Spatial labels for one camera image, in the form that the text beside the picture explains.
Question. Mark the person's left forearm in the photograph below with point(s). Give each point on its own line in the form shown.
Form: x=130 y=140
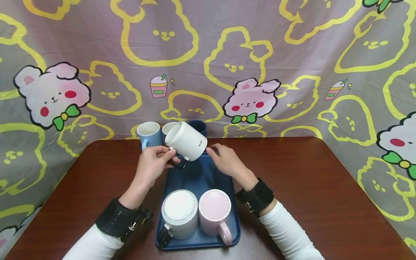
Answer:
x=94 y=243

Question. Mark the black wrist band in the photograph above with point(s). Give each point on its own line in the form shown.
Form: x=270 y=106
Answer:
x=115 y=218
x=256 y=196

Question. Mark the person's right index finger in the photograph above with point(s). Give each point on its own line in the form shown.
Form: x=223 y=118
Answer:
x=220 y=146

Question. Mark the white smooth mug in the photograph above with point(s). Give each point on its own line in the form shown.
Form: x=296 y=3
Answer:
x=167 y=130

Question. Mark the person's left hand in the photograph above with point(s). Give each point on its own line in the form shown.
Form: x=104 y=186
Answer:
x=149 y=167

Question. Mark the person's right hand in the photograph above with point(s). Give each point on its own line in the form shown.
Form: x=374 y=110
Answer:
x=231 y=164

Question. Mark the pink mug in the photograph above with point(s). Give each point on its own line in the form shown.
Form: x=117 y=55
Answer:
x=214 y=213

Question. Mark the person's left thumb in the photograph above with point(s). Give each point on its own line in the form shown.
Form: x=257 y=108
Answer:
x=165 y=151

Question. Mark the light blue mug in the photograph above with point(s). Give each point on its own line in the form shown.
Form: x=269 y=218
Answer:
x=150 y=136

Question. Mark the person's right forearm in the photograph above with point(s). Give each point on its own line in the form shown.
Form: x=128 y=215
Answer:
x=289 y=234

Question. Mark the blue tray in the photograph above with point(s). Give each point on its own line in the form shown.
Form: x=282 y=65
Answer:
x=198 y=177

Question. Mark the person's left fingers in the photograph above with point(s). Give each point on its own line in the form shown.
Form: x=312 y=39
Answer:
x=171 y=160

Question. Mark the dark blue mug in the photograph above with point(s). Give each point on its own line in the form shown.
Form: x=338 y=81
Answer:
x=199 y=127

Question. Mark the person's right thumb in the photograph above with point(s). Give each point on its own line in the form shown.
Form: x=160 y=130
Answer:
x=213 y=157

